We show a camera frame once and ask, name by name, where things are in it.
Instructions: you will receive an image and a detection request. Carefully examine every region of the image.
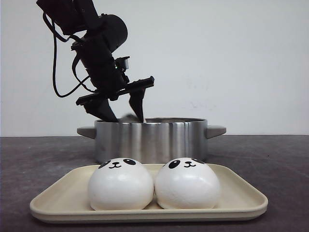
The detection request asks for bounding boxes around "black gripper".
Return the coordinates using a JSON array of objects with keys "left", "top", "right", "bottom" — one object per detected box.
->
[{"left": 71, "top": 31, "right": 154, "bottom": 122}]

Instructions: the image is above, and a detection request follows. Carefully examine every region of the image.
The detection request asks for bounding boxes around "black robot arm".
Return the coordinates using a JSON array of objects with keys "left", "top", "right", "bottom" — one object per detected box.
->
[{"left": 36, "top": 0, "right": 154, "bottom": 122}]

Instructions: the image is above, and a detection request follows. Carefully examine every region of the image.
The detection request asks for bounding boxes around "stainless steel steamer pot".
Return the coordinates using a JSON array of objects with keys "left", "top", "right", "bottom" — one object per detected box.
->
[{"left": 77, "top": 117, "right": 226, "bottom": 163}]

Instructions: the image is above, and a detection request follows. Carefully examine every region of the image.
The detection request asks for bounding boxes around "cream rectangular tray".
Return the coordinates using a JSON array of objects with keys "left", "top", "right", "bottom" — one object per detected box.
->
[{"left": 29, "top": 164, "right": 268, "bottom": 224}]

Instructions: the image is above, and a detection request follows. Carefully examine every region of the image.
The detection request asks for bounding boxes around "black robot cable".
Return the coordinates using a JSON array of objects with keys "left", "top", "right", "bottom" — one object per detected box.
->
[{"left": 42, "top": 12, "right": 97, "bottom": 98}]

